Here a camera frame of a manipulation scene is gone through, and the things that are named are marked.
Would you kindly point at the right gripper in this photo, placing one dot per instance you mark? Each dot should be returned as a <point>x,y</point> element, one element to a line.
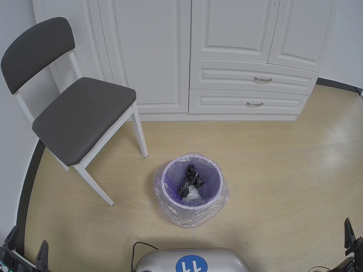
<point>358,251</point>

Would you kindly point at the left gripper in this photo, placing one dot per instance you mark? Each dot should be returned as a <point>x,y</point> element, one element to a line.
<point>14,262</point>

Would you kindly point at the purple plastic bag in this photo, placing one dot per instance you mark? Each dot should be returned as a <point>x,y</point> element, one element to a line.
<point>211,180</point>

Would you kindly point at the white printed paper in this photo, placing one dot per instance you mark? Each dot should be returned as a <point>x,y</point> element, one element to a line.
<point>194,195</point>

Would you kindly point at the black plastic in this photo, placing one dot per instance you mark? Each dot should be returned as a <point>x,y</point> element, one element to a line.
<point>190,178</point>

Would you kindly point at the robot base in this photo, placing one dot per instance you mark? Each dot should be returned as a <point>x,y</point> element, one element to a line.
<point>192,261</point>

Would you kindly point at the white trash bin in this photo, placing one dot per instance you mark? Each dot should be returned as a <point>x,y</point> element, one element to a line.
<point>187,217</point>

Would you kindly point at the white chair with grey cushions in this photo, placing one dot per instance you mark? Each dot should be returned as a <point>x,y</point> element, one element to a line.
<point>85,117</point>

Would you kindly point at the white wardrobe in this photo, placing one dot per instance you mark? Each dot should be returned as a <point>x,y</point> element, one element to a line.
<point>158,47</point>

